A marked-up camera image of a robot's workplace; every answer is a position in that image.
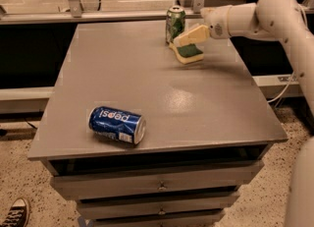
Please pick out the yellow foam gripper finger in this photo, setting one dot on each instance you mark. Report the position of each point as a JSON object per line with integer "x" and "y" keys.
{"x": 196, "y": 34}

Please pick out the green soda can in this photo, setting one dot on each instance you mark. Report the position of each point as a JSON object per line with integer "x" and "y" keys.
{"x": 175, "y": 22}

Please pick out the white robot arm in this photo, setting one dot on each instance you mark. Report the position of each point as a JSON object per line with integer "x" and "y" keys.
{"x": 282, "y": 21}

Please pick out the yellow green sponge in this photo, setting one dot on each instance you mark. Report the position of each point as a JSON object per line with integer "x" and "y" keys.
{"x": 187, "y": 54}

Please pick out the blue Pepsi can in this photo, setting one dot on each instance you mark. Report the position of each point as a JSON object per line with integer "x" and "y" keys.
{"x": 117, "y": 125}

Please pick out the grey drawer cabinet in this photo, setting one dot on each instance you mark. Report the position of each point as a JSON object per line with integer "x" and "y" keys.
{"x": 207, "y": 112}

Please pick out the top grey drawer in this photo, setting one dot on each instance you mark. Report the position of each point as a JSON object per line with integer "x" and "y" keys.
{"x": 156, "y": 180}

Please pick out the grey drawer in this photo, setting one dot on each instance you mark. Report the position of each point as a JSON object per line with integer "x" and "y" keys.
{"x": 183, "y": 219}
{"x": 159, "y": 205}
{"x": 156, "y": 180}

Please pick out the middle grey drawer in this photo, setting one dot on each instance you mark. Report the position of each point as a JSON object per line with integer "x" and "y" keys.
{"x": 159, "y": 205}

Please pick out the bottom grey drawer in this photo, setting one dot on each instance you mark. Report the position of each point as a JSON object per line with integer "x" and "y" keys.
{"x": 183, "y": 219}

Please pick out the black white sneaker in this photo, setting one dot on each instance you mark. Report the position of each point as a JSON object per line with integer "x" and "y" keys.
{"x": 18, "y": 214}

